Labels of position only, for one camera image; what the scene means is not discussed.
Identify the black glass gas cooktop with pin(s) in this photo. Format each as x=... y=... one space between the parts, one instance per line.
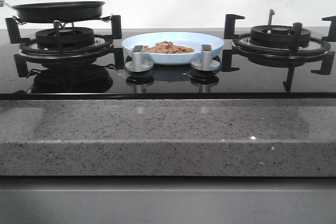
x=104 y=78

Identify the black frying pan green handle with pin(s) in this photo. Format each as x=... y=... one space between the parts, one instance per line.
x=62 y=11

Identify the grey cabinet front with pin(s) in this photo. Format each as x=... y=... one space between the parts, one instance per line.
x=167 y=200

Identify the brown meat pieces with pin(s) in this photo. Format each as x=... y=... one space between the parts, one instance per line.
x=167 y=47

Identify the silver stove knob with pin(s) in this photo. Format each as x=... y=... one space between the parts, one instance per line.
x=206 y=62
x=140 y=62

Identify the light blue plate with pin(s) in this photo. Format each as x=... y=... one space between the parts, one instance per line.
x=186 y=39

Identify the black gas burner head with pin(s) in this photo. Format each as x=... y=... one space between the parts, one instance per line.
x=73 y=37
x=274 y=36

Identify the black pan support grate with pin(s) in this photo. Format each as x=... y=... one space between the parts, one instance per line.
x=28 y=47
x=305 y=48

